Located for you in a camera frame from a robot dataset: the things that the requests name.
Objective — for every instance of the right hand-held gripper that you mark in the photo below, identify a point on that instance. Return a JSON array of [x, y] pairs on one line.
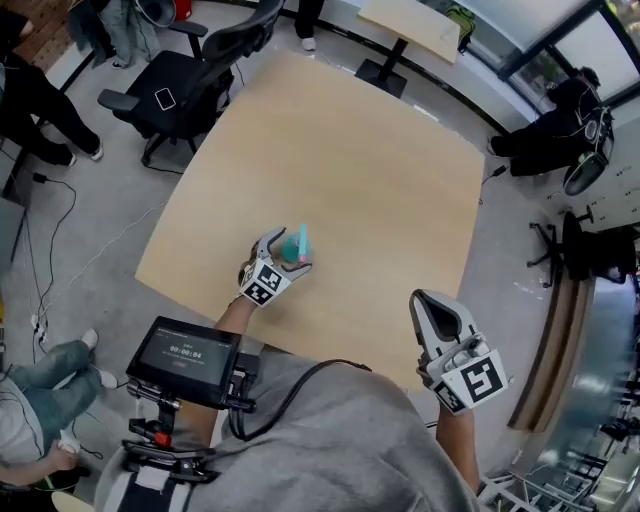
[[475, 380]]

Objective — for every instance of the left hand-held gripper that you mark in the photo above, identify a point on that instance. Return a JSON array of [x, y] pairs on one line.
[[267, 280]]

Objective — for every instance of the person's right forearm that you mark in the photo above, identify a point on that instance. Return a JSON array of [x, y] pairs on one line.
[[457, 450]]

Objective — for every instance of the person's left forearm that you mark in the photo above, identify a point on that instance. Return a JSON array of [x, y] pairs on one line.
[[235, 317]]

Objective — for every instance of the black timer monitor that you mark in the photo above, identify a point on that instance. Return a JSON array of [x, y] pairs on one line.
[[182, 350]]

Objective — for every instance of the black swivel chair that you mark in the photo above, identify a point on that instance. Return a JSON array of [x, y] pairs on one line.
[[575, 240]]

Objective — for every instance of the person's grey shirt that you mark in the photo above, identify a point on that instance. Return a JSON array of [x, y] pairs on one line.
[[325, 450]]

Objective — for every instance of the black office chair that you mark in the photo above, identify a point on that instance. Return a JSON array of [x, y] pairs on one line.
[[200, 85]]

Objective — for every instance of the white-edged smartphone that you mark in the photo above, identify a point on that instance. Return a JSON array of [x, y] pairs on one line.
[[165, 98]]

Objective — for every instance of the white power strip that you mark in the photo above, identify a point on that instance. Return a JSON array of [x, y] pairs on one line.
[[39, 327]]

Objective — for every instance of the red box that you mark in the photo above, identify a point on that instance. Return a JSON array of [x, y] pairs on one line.
[[183, 9]]

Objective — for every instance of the grey board panel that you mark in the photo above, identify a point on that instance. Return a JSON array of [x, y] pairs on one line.
[[10, 235]]

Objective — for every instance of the green backpack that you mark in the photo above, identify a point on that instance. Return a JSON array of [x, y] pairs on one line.
[[462, 22]]

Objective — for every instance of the grey hanging garment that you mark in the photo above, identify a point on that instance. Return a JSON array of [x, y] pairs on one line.
[[87, 30]]

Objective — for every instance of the black-framed window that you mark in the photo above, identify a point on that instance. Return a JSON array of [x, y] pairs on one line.
[[575, 35]]

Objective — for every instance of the round wooden stool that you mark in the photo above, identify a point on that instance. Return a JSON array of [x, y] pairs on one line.
[[70, 504]]

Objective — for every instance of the small wooden pedestal table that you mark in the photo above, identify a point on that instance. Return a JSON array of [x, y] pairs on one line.
[[415, 25]]

